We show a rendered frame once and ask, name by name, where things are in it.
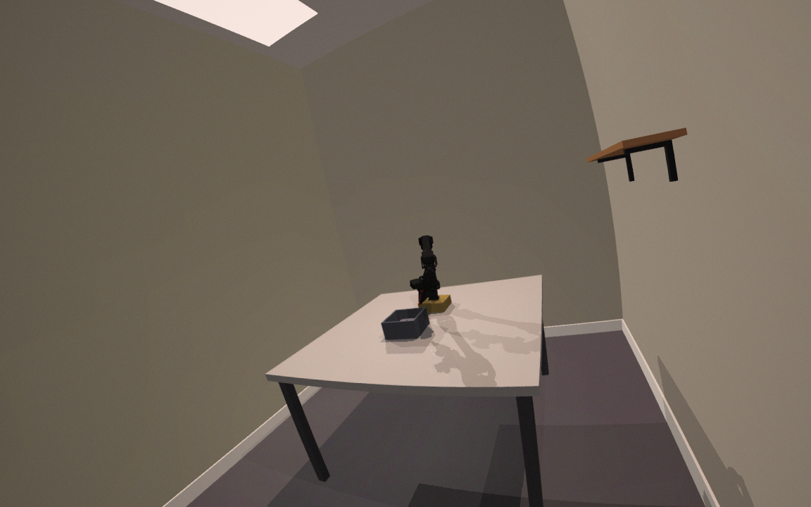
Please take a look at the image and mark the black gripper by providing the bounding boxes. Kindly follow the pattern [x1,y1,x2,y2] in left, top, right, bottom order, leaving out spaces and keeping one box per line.
[417,276,437,303]

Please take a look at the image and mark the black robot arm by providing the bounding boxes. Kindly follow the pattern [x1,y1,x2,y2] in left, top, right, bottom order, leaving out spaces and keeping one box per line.
[410,235,440,301]

